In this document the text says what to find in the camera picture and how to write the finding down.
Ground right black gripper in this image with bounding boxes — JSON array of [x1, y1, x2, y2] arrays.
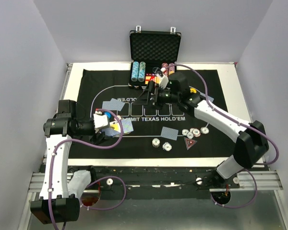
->
[[133, 80, 180, 111]]

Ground yellow round blind button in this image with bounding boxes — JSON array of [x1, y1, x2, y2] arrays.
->
[[190, 88, 197, 93]]

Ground blue round blind button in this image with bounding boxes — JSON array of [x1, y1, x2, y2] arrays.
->
[[104, 112, 111, 118]]

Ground blue backed card deck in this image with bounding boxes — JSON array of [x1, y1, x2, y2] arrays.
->
[[121, 118, 133, 134]]

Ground playing card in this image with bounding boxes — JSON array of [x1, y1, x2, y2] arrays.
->
[[160, 126, 179, 140]]

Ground triangular dealer button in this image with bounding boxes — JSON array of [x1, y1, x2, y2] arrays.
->
[[184, 137, 197, 150]]

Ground blue white chip stack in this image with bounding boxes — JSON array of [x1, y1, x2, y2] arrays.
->
[[162, 142, 172, 151]]

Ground grey white chip stack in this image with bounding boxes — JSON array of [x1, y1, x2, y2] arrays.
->
[[152, 138, 160, 148]]

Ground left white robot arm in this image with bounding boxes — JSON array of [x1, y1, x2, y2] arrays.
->
[[30, 100, 110, 224]]

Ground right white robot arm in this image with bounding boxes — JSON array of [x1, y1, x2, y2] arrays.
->
[[134, 72, 269, 188]]

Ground orange chip row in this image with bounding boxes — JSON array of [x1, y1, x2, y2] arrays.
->
[[168, 63, 176, 75]]

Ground red purple chip row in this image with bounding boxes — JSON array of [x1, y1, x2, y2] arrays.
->
[[161, 63, 168, 72]]

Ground red card deck in case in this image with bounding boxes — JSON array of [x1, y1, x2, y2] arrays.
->
[[145, 73, 158, 85]]

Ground teal grey chip row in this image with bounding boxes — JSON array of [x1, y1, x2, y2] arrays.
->
[[138, 61, 146, 82]]

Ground black poker table mat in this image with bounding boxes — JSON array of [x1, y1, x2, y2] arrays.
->
[[69, 70, 235, 159]]

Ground black aluminium chip case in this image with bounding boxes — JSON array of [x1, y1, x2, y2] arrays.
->
[[128, 25, 181, 90]]

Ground light blue chip row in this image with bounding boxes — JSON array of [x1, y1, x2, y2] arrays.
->
[[131, 61, 140, 82]]

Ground white table board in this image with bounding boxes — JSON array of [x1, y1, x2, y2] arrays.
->
[[60, 62, 252, 168]]

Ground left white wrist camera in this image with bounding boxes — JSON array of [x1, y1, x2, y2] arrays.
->
[[93, 114, 110, 130]]

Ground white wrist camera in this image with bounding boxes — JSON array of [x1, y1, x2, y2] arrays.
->
[[156, 67, 169, 89], [93, 114, 110, 130]]

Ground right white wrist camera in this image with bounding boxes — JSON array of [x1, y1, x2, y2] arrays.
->
[[156, 67, 169, 89]]

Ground aluminium mounting rail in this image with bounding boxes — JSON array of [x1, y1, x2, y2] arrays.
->
[[28, 171, 283, 193]]

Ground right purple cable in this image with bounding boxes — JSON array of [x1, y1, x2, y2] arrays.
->
[[163, 64, 279, 208]]

